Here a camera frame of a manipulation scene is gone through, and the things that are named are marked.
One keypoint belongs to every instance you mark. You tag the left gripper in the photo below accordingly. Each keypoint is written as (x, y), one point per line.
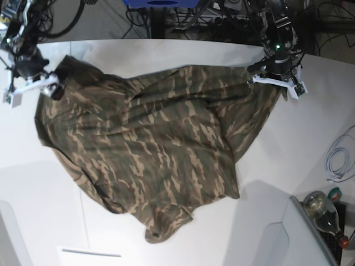
(279, 69)

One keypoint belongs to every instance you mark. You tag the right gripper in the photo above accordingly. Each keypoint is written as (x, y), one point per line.
(31, 68)

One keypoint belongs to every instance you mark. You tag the camouflage t-shirt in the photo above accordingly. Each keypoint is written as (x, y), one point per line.
(156, 146)

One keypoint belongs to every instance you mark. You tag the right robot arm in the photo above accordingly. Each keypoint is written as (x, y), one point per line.
(19, 32)

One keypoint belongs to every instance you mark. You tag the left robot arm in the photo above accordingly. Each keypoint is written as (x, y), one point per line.
(274, 27)

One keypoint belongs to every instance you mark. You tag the black power strip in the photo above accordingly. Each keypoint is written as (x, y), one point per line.
(184, 21)

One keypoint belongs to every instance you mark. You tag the blue box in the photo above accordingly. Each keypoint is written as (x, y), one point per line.
(161, 3)

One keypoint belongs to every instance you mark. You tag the green tape roll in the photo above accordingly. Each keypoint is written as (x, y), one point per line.
(335, 194)

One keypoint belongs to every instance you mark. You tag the clear plastic bottle red cap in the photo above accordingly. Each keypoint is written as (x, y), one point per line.
(324, 216)

